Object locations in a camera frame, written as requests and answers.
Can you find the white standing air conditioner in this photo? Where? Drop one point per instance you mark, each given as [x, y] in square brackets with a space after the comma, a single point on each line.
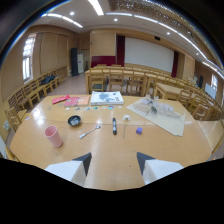
[80, 62]

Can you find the long wooden desk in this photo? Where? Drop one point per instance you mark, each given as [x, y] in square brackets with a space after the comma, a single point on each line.
[133, 74]

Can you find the wooden chair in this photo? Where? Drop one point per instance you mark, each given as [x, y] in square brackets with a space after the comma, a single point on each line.
[136, 82]
[116, 79]
[97, 80]
[14, 117]

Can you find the large white printed book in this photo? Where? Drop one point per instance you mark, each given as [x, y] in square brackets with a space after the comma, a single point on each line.
[106, 98]

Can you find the white projection screen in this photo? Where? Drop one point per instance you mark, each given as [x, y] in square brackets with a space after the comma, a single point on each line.
[148, 54]

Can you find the small purple cube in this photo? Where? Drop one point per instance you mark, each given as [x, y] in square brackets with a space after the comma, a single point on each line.
[139, 130]

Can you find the pink booklet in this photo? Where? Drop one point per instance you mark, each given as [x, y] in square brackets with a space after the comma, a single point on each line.
[71, 101]

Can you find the pink plastic cup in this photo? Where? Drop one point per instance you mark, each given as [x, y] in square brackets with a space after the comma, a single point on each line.
[54, 135]

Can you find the white artificial flower stem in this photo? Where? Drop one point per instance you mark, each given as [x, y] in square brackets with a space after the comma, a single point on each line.
[125, 123]

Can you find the black marker pen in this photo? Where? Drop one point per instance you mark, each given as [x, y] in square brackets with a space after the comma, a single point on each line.
[114, 126]

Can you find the small black bowl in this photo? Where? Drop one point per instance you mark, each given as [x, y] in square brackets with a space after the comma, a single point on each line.
[74, 120]

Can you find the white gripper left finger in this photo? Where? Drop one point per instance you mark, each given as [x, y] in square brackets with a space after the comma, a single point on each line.
[71, 170]

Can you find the small wooden table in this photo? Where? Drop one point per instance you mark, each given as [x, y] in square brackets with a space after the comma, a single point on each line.
[168, 90]

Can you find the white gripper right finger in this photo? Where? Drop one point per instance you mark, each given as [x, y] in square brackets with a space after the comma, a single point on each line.
[156, 169]

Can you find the dark red curtain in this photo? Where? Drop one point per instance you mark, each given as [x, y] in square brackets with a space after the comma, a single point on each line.
[120, 50]

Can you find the orange booklet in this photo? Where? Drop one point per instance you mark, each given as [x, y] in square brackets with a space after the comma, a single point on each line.
[83, 100]

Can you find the silver metal spoon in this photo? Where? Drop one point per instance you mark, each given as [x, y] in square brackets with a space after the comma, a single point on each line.
[89, 131]

